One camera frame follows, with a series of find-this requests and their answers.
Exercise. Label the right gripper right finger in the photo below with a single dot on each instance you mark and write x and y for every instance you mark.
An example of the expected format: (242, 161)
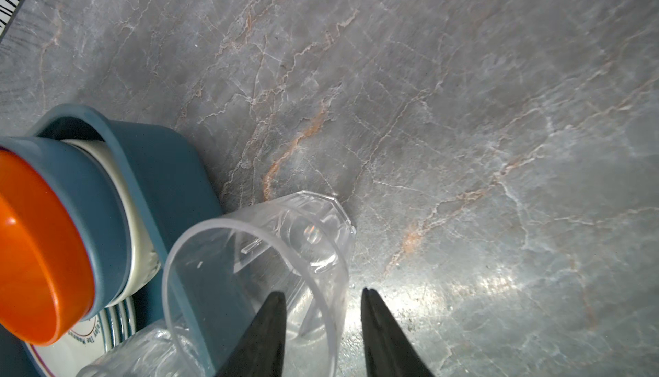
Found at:
(387, 350)

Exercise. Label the blue bowl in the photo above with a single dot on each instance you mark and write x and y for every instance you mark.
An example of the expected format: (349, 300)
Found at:
(92, 201)

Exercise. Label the cream bowl teal outside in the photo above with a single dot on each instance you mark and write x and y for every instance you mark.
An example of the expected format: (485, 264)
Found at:
(144, 261)

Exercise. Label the teal plastic bin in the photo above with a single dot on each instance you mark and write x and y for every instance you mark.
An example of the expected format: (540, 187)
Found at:
(165, 178)

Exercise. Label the white plate red characters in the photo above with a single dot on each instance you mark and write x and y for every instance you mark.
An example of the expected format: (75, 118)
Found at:
(86, 342)

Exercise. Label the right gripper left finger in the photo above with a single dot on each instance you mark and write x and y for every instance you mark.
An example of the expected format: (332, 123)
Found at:
(261, 349)

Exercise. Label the orange bowl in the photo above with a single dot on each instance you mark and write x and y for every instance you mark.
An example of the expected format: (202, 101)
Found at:
(47, 283)

